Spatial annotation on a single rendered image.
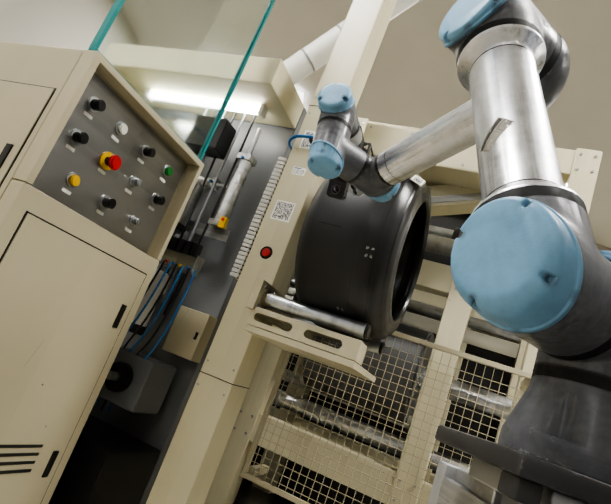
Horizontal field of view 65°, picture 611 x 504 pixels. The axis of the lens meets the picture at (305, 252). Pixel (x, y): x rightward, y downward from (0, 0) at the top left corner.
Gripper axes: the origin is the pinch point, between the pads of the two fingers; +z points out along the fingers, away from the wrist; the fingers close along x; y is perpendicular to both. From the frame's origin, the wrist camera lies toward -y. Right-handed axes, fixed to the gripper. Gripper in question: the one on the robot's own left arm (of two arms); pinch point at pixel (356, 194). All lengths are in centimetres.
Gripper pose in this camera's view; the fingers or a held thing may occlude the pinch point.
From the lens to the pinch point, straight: 131.5
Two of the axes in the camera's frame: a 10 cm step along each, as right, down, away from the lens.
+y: 3.8, -8.6, 3.4
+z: 2.5, 4.5, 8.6
